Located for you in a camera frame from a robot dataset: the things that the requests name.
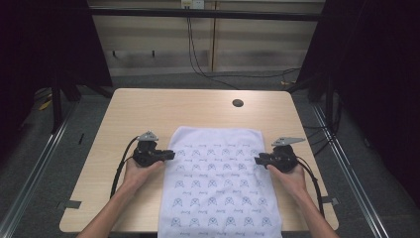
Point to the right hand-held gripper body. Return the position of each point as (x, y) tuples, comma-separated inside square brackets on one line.
[(284, 158)]

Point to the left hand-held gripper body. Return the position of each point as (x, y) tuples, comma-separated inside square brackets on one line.
[(145, 153)]

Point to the white patterned towel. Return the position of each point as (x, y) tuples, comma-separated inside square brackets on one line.
[(218, 185)]

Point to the person's left hand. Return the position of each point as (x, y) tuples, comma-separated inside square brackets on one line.
[(140, 177)]

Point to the person's right hand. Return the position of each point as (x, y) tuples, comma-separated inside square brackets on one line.
[(290, 181)]

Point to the grey tape strip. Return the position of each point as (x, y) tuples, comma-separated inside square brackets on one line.
[(332, 200), (70, 204)]

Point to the small black floor tape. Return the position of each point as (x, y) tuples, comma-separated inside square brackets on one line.
[(81, 139)]

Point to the black metal stand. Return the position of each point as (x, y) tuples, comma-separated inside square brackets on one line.
[(56, 105), (329, 102)]

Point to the yellow object on floor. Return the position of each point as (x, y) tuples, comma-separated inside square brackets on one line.
[(45, 105)]

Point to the dark curtain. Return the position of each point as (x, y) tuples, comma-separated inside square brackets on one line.
[(43, 43), (379, 82)]

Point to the black horizontal metal bar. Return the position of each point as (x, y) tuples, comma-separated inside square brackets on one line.
[(204, 14)]

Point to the metal floor rail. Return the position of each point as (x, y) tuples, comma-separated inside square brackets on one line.
[(350, 172), (33, 178)]

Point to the small black wall hook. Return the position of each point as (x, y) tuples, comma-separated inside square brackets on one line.
[(114, 53), (153, 53)]

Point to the white wall socket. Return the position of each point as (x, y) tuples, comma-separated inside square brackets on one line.
[(192, 3)]

